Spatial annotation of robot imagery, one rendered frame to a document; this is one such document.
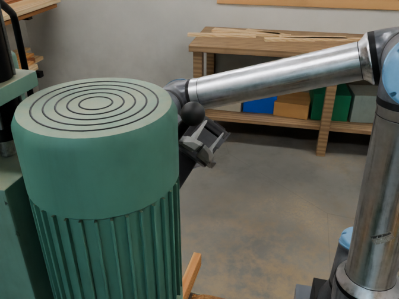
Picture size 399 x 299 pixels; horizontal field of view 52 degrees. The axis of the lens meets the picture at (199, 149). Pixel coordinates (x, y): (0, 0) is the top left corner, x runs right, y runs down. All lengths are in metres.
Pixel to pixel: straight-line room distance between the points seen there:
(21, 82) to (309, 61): 0.65
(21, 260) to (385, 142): 0.66
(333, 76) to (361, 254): 0.40
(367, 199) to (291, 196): 2.01
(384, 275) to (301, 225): 1.69
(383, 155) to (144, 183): 0.56
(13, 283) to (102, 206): 0.22
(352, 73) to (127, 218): 0.66
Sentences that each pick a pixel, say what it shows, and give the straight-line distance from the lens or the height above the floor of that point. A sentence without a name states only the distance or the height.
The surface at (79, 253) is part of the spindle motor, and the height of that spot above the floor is 1.36.
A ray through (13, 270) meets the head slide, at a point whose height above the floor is 1.29.
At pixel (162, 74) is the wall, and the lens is 4.03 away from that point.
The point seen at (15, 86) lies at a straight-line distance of 0.51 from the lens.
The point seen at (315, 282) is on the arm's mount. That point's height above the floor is 0.64.
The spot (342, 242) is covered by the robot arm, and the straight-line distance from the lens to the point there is 1.22.
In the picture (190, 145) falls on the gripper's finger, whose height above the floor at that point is 1.34.
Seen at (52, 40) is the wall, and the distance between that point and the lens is 4.40.
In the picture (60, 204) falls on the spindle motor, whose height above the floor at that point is 1.43.
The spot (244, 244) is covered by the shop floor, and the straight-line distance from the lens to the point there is 2.49.
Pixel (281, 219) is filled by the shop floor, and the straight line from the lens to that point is 2.70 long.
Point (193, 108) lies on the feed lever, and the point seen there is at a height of 1.45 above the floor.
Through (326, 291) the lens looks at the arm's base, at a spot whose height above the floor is 0.71.
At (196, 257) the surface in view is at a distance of 1.06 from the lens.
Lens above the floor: 1.68
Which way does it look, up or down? 29 degrees down
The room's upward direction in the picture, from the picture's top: straight up
